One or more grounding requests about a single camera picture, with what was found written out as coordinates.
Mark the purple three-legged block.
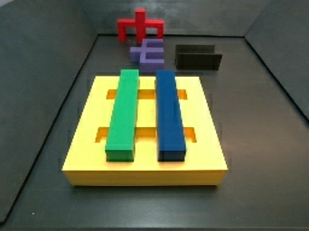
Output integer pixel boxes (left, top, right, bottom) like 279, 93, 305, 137
130, 39, 165, 73

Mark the yellow slotted board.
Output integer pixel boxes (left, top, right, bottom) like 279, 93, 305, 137
63, 76, 229, 186

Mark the blue bar block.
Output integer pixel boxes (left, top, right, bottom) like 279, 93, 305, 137
155, 69, 188, 162

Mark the green bar block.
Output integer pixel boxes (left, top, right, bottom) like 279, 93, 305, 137
106, 69, 139, 162

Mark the red three-legged block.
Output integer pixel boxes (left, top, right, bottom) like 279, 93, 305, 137
118, 8, 165, 42

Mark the black fixture bracket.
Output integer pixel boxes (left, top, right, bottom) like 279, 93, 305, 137
176, 44, 222, 70

